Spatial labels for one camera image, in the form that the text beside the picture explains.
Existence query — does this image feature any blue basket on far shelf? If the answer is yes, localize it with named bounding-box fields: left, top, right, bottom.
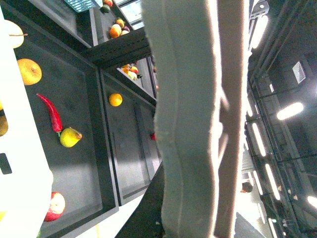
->
left=64, top=0, right=103, bottom=13

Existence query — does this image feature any golden yellow apple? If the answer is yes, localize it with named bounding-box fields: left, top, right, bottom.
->
left=17, top=59, right=42, bottom=86

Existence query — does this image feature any brown kiwi lower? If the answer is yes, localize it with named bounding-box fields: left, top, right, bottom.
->
left=0, top=115, right=8, bottom=136

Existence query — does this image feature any yellow green pear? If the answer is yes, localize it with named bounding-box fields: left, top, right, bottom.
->
left=59, top=127, right=82, bottom=148

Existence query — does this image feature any red apple front right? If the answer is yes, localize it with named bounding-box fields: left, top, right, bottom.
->
left=44, top=191, right=65, bottom=222

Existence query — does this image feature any white round pear with stem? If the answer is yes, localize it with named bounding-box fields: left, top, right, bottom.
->
left=4, top=20, right=28, bottom=49

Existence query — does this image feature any light blue shopping basket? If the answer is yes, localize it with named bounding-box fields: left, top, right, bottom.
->
left=0, top=0, right=251, bottom=238

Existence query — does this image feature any red chili pepper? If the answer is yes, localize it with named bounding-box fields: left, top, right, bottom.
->
left=36, top=93, right=63, bottom=136

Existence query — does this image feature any black fruit display shelf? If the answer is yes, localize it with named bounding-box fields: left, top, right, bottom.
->
left=1, top=0, right=160, bottom=238

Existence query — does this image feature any orange on neighbouring tray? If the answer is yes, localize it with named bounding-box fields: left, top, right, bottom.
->
left=108, top=93, right=123, bottom=107

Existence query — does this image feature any person with glasses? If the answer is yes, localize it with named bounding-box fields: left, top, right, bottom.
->
left=240, top=182, right=253, bottom=193

